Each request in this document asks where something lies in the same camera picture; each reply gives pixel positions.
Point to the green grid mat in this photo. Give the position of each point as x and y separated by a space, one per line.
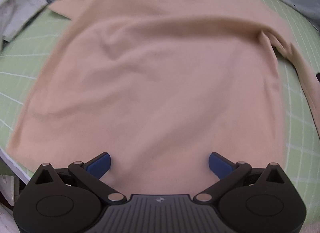
23 57

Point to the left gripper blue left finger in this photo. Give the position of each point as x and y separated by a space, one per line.
89 174

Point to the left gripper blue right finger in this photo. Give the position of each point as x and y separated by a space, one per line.
230 175

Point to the beige long-sleeve shirt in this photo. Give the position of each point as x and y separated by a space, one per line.
160 84

